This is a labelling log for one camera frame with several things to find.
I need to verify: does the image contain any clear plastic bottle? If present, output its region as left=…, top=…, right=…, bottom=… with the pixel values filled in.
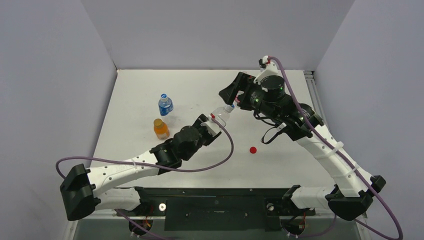
left=211, top=104, right=233, bottom=127

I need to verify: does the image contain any orange juice bottle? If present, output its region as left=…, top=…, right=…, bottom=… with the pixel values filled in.
left=153, top=118, right=170, bottom=140

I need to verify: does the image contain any red bottle cap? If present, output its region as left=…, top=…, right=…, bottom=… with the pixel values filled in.
left=249, top=146, right=257, bottom=154

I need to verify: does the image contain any blue label water bottle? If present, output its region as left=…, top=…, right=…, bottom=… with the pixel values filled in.
left=158, top=96, right=174, bottom=117

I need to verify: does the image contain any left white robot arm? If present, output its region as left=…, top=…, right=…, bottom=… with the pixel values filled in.
left=59, top=113, right=227, bottom=221

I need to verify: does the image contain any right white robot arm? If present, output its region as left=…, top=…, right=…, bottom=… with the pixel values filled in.
left=218, top=72, right=386, bottom=221

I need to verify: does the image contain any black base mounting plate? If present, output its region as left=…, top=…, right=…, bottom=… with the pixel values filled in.
left=82, top=187, right=349, bottom=233

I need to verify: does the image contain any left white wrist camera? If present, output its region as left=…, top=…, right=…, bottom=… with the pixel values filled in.
left=200, top=113, right=227, bottom=137

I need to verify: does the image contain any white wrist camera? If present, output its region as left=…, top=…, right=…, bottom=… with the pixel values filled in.
left=253, top=55, right=279, bottom=85
left=200, top=113, right=227, bottom=137

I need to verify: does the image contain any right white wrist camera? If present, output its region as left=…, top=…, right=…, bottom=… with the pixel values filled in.
left=253, top=55, right=279, bottom=85

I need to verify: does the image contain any aluminium rail frame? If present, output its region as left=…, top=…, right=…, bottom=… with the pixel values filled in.
left=304, top=71, right=373, bottom=221

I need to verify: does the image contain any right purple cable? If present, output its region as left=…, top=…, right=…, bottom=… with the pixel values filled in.
left=267, top=56, right=404, bottom=240

